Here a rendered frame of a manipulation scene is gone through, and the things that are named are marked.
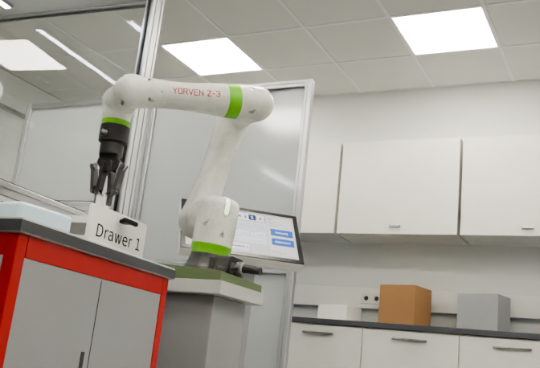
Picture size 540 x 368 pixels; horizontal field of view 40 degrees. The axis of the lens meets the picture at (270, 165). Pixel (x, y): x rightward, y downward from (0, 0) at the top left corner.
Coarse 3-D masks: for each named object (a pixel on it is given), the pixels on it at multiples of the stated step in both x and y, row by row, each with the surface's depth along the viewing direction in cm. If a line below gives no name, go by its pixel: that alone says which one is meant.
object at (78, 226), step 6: (72, 216) 213; (78, 216) 212; (84, 216) 211; (72, 222) 212; (78, 222) 211; (84, 222) 211; (72, 228) 211; (78, 228) 210; (84, 228) 210; (78, 234) 210
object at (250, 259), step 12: (180, 204) 317; (288, 216) 327; (180, 240) 296; (300, 240) 316; (180, 252) 294; (240, 252) 299; (300, 252) 309; (252, 264) 302; (264, 264) 302; (276, 264) 303; (288, 264) 303; (300, 264) 304
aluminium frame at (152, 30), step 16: (160, 0) 308; (160, 16) 308; (144, 48) 298; (144, 64) 296; (144, 112) 296; (144, 128) 296; (128, 144) 287; (128, 160) 285; (128, 176) 285; (0, 192) 221; (16, 192) 228; (32, 192) 234; (128, 192) 285; (48, 208) 241; (64, 208) 249; (128, 208) 285
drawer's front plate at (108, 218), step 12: (96, 204) 210; (96, 216) 210; (108, 216) 215; (120, 216) 220; (96, 228) 210; (108, 228) 215; (120, 228) 220; (132, 228) 226; (144, 228) 233; (96, 240) 209; (108, 240) 215; (132, 240) 226; (144, 240) 233; (132, 252) 226
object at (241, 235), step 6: (240, 234) 309; (246, 234) 310; (252, 234) 311; (258, 234) 312; (264, 234) 313; (240, 240) 305; (246, 240) 306; (252, 240) 307; (258, 240) 308; (264, 240) 309
